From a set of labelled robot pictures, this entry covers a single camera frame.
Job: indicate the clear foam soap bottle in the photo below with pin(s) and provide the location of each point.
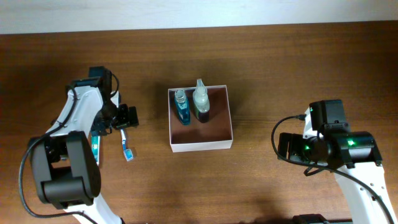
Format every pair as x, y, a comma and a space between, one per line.
201, 102

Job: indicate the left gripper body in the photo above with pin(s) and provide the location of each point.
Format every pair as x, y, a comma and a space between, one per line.
112, 116

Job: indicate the blue white toothbrush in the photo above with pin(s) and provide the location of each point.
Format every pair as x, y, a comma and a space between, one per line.
128, 154

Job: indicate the white cardboard box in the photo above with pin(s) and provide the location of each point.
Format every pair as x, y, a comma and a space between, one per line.
217, 133

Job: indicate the blue mouthwash bottle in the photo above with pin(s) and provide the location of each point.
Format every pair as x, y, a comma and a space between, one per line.
182, 104

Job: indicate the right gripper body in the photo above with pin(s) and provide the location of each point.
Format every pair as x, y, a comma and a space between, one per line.
300, 149

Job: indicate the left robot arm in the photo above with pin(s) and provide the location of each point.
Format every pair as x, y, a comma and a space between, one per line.
65, 170

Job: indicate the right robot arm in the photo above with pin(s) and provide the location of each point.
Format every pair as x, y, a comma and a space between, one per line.
328, 144

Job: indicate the teal toothpaste tube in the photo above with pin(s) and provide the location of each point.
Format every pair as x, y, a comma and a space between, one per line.
95, 148

